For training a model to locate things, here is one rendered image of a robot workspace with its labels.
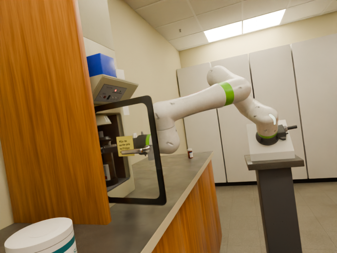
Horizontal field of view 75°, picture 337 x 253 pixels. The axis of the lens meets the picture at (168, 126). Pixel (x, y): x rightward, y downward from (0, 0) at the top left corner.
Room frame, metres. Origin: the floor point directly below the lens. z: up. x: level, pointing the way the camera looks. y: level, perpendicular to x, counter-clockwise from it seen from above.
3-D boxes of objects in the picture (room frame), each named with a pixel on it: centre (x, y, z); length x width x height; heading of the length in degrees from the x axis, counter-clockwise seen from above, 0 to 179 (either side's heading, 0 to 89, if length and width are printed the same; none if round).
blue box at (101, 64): (0.95, 0.26, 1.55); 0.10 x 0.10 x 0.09; 71
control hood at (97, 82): (1.04, 0.23, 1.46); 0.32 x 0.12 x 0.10; 161
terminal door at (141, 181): (0.84, 0.18, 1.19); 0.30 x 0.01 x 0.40; 63
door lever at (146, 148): (0.78, 0.13, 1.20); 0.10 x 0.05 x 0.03; 63
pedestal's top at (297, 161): (1.49, -0.66, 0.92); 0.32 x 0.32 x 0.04; 74
